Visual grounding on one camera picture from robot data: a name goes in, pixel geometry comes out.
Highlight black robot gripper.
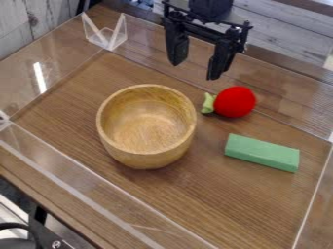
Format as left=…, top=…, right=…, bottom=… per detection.
left=162, top=0, right=253, bottom=80

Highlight light wooden bowl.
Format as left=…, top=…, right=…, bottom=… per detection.
left=96, top=84, right=196, bottom=169

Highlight green rectangular sponge block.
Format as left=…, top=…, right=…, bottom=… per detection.
left=225, top=133, right=301, bottom=172

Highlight clear acrylic tray walls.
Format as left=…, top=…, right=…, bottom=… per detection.
left=0, top=16, right=333, bottom=249

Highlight black table leg clamp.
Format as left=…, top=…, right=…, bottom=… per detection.
left=28, top=205, right=75, bottom=249

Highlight clear acrylic corner bracket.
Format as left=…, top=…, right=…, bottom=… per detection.
left=80, top=14, right=127, bottom=52

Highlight black cable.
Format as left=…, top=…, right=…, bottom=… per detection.
left=0, top=222, right=36, bottom=249

